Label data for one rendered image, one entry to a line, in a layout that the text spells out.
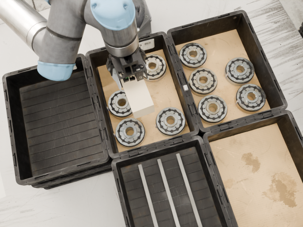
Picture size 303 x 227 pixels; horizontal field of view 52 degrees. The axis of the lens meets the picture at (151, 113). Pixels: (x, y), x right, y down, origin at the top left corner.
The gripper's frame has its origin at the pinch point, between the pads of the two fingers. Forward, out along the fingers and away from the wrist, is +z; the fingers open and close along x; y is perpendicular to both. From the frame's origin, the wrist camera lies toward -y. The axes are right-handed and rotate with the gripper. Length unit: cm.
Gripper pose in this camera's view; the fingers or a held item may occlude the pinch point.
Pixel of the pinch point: (129, 73)
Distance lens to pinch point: 88.8
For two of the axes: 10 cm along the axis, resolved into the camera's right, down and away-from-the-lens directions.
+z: 0.5, 3.0, 9.5
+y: 3.5, 8.9, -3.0
